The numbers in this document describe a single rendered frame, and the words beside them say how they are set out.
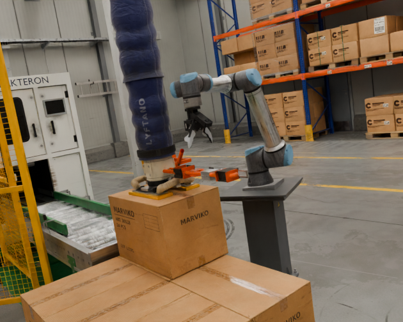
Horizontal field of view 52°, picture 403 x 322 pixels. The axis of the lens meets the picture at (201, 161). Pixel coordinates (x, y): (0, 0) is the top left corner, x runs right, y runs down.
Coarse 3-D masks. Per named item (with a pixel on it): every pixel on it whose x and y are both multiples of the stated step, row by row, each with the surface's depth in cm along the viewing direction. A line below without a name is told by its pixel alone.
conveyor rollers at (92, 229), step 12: (48, 204) 449; (60, 204) 439; (72, 204) 430; (48, 216) 396; (60, 216) 393; (72, 216) 383; (84, 216) 379; (96, 216) 369; (108, 216) 365; (48, 228) 352; (72, 228) 345; (84, 228) 335; (96, 228) 330; (108, 228) 327; (72, 240) 309; (84, 240) 305; (96, 240) 301; (108, 240) 297
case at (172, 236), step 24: (120, 192) 259; (192, 192) 227; (216, 192) 232; (120, 216) 247; (144, 216) 224; (168, 216) 212; (192, 216) 221; (216, 216) 232; (120, 240) 255; (144, 240) 230; (168, 240) 212; (192, 240) 222; (216, 240) 232; (144, 264) 237; (168, 264) 214; (192, 264) 222
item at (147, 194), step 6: (144, 186) 243; (132, 192) 244; (138, 192) 241; (144, 192) 236; (150, 192) 233; (156, 192) 231; (168, 192) 228; (150, 198) 228; (156, 198) 223; (162, 198) 224
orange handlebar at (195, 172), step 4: (176, 160) 272; (184, 160) 257; (188, 160) 258; (180, 164) 255; (172, 168) 234; (164, 172) 233; (168, 172) 230; (172, 172) 226; (188, 172) 214; (192, 172) 212; (196, 172) 209; (212, 172) 200; (236, 172) 191; (212, 176) 199; (232, 176) 189; (236, 176) 190
